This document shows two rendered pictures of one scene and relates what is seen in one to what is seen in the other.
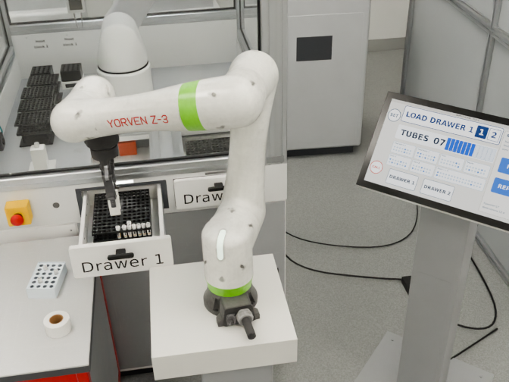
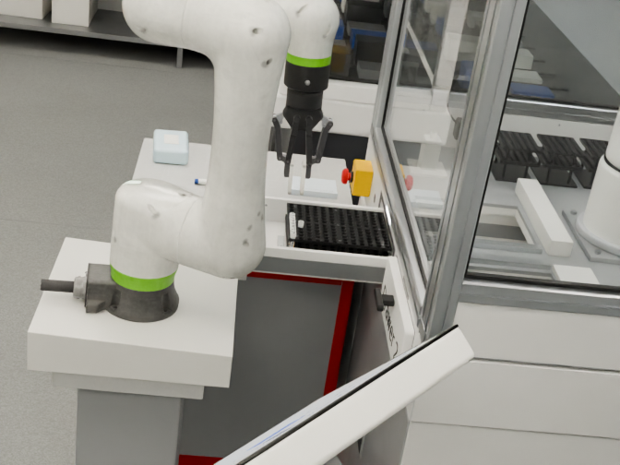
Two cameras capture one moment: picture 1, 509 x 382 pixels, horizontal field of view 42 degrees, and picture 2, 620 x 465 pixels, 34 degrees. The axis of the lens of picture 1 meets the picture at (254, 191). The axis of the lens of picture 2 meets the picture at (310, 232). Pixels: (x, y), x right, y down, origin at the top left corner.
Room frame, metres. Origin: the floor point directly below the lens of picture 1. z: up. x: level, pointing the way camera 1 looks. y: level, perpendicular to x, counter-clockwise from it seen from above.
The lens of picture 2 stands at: (1.73, -1.59, 1.88)
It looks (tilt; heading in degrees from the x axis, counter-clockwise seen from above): 27 degrees down; 92
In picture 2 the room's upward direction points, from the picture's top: 8 degrees clockwise
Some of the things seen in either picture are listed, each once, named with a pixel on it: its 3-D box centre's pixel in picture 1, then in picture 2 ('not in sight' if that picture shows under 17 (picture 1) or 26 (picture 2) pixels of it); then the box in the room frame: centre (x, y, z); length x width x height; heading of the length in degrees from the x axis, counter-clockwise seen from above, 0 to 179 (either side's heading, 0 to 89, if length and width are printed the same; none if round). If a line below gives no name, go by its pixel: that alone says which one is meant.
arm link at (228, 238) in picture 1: (229, 251); (153, 232); (1.38, 0.07, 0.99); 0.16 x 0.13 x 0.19; 166
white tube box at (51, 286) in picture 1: (47, 280); not in sight; (1.53, 0.63, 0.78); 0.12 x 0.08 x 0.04; 178
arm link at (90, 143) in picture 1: (99, 134); (306, 74); (1.60, 0.42, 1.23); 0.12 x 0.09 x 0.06; 98
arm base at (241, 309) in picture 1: (235, 304); (112, 286); (1.31, 0.06, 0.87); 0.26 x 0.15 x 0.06; 14
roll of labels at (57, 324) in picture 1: (57, 324); not in sight; (1.34, 0.56, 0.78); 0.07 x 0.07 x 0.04
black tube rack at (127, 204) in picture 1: (123, 218); (336, 237); (1.72, 0.42, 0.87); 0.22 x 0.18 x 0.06; 8
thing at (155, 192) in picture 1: (123, 217); (339, 240); (1.72, 0.42, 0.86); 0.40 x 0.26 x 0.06; 8
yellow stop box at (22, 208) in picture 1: (18, 213); (360, 177); (1.75, 0.76, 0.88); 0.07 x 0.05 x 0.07; 98
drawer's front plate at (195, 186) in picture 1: (218, 190); (395, 315); (1.86, 0.12, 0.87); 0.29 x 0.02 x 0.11; 98
